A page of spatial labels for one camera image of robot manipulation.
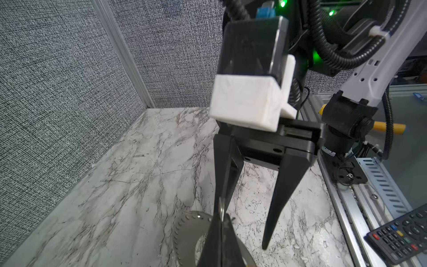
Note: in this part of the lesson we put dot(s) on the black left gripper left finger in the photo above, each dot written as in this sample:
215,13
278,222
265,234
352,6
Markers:
212,249

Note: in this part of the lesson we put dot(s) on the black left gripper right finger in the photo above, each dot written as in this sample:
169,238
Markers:
233,252

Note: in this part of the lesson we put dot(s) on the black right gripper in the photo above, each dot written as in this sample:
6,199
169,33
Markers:
292,149

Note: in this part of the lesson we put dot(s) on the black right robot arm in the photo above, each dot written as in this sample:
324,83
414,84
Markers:
372,38

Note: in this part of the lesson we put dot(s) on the grey toothed disc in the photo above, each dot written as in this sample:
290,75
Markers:
189,237

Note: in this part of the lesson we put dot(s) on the black remote control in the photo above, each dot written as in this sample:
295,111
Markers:
402,238

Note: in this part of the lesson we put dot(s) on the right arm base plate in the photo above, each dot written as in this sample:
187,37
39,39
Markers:
342,171

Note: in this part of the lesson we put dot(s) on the grey cable duct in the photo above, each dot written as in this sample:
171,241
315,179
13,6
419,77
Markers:
385,187

